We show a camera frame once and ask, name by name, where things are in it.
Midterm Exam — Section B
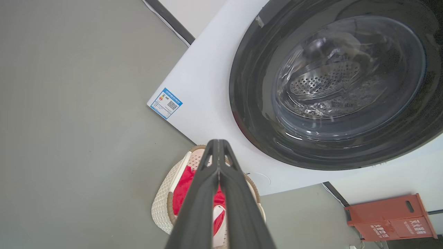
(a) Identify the round white filter cover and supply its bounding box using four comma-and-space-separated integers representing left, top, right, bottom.
246, 172, 271, 188

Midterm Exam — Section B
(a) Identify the white front-load washing machine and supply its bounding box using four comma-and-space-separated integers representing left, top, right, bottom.
147, 0, 443, 196

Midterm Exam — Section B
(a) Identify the blue-bordered energy label sticker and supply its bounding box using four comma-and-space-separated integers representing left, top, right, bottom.
150, 87, 183, 120

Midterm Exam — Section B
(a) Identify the orange fire extinguisher box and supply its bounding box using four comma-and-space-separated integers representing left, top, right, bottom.
344, 193, 438, 242

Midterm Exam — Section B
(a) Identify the cream perforated laundry basket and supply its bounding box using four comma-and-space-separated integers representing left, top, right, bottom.
151, 145, 266, 249

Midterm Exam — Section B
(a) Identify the red and white clothing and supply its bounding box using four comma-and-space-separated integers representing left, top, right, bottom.
172, 166, 226, 236

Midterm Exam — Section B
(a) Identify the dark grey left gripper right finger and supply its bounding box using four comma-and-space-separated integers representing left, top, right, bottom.
219, 139, 277, 249

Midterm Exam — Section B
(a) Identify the white wall cable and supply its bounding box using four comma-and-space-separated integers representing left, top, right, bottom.
141, 0, 191, 47

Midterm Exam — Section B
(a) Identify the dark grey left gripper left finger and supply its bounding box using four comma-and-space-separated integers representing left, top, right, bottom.
164, 139, 219, 249

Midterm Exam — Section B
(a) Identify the round dark glass washer door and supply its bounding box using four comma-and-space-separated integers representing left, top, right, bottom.
228, 0, 443, 170

